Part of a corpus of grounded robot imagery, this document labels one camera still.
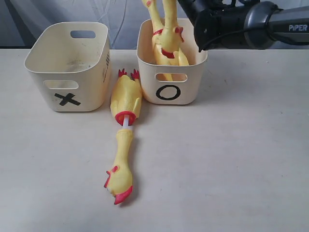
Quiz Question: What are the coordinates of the cream bin marked X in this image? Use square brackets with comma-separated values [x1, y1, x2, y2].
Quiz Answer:
[24, 22, 111, 112]

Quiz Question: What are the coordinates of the broken chicken body part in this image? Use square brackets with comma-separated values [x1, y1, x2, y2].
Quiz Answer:
[110, 69, 143, 126]

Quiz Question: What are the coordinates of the cream bin marked O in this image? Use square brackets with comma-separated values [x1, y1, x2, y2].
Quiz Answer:
[137, 18, 208, 105]

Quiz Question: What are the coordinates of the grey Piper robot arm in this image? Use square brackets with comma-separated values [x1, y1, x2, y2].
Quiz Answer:
[178, 0, 309, 51]

